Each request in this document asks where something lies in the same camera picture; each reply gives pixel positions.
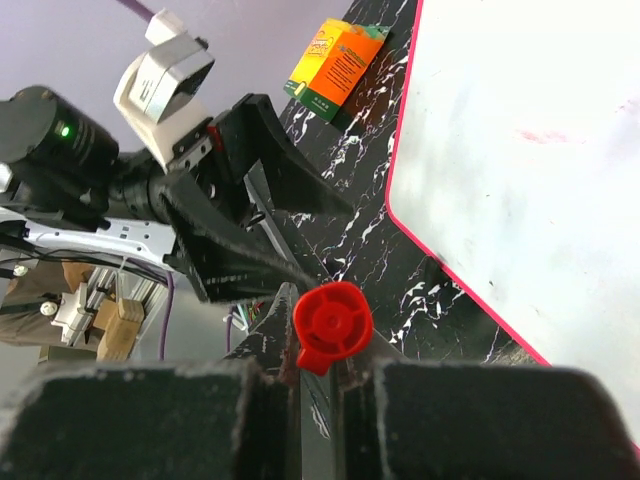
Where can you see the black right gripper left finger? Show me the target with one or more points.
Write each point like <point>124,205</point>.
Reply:
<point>236,418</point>

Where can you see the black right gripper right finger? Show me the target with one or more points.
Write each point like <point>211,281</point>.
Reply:
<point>395,418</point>

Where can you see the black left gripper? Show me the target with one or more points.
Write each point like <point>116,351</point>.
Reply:
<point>203,198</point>

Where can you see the red marker cap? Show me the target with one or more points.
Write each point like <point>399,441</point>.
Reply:
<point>333,322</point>

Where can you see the pink framed whiteboard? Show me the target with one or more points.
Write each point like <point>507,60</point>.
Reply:
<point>516,164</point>

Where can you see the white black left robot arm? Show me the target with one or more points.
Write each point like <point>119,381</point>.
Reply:
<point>67,171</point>

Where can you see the orange yellow snack box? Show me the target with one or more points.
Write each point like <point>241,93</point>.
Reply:
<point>332,65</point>

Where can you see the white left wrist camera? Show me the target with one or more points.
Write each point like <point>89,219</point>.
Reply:
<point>156,93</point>

